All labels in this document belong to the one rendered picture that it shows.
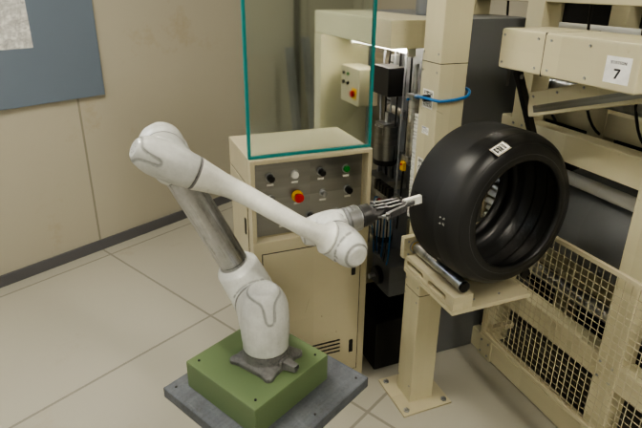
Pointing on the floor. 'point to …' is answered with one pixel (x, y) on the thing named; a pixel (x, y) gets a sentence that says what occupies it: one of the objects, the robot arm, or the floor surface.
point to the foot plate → (415, 400)
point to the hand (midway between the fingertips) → (412, 201)
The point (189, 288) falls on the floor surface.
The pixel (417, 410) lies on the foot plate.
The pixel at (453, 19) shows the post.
